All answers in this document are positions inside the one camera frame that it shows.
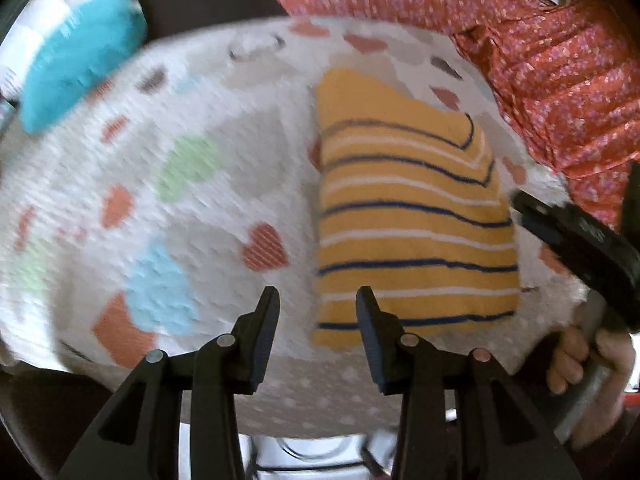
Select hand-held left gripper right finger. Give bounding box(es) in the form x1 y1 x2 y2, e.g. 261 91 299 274
356 286 582 480

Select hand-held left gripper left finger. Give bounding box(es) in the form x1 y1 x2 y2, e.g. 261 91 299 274
57 286 281 480

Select yellow striped sweater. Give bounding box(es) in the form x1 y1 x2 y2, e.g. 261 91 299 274
311 67 522 351

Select person's right hand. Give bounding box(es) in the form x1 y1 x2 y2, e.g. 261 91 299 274
546 327 637 396

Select grey dotted cloth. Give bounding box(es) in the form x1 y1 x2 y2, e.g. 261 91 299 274
65 332 553 438

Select white round object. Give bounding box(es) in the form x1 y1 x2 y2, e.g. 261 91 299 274
239 429 401 478

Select white heart-print blanket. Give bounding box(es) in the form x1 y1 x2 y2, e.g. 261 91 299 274
0 15 588 376

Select red floral cloth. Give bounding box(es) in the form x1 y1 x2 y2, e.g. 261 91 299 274
250 0 640 233

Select dark cloth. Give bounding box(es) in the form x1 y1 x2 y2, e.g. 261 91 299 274
140 0 288 41

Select teal cloth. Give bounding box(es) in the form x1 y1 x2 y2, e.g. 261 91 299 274
19 0 148 135

